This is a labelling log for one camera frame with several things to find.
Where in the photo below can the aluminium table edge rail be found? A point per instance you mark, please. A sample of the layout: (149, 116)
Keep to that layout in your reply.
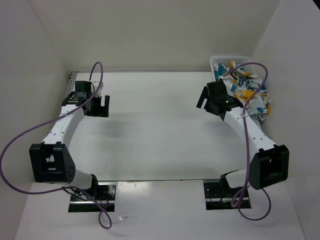
(71, 82)

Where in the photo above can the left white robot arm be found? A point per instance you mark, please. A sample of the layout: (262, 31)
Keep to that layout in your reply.
(51, 160)

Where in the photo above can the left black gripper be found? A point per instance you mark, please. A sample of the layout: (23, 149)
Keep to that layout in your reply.
(98, 112)

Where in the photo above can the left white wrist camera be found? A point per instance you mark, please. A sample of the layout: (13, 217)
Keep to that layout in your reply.
(95, 85)

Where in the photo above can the patterned white teal yellow shorts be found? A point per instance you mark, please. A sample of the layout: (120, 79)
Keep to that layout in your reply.
(245, 85)

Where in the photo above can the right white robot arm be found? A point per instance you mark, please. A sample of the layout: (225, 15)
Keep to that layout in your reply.
(268, 161)

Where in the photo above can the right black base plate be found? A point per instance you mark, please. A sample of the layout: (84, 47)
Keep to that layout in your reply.
(215, 198)

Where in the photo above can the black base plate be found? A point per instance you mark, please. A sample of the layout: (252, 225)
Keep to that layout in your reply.
(215, 198)
(105, 196)

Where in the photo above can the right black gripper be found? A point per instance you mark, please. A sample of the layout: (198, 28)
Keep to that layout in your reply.
(205, 95)

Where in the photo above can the white plastic basket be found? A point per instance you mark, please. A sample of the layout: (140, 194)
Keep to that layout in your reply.
(225, 60)

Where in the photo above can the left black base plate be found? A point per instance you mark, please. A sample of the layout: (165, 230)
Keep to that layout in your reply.
(105, 196)

